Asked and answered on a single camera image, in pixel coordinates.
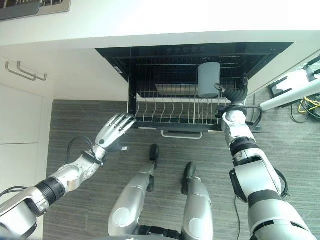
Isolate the black cable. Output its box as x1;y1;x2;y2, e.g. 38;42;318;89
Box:
289;102;320;124

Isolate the black floor device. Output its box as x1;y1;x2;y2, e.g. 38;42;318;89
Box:
267;76;293;98

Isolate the silver robot left leg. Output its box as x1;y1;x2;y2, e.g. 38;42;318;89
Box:
108;144;160;237

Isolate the steel tray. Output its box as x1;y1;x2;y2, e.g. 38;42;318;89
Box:
155;83;200;97

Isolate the silver cabinet handle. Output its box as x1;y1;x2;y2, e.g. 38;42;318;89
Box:
5;61;38;82
16;60;48;82

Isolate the black built-in dishwasher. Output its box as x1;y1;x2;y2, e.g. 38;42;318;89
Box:
95;42;295;131

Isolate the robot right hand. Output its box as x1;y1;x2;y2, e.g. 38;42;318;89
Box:
215;77;250;105

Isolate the silver robot leg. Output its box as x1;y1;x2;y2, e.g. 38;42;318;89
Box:
108;144;160;237
180;161;214;240

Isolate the silver robot right leg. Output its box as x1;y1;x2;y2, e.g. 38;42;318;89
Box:
180;161;214;240

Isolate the silver drawer handle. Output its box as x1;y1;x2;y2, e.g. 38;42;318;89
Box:
160;129;204;140

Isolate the steel sink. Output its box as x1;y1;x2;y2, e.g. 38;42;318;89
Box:
0;0;72;21

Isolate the wire dish rack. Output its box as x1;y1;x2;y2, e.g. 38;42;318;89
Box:
134;90;232;125

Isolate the grey cup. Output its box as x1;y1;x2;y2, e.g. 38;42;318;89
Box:
197;61;221;98

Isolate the white stand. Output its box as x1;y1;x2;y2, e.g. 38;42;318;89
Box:
259;54;320;112

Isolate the yellow cable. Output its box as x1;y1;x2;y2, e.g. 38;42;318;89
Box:
298;94;320;116

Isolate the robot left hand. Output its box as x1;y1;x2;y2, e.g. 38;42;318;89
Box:
95;112;137;153

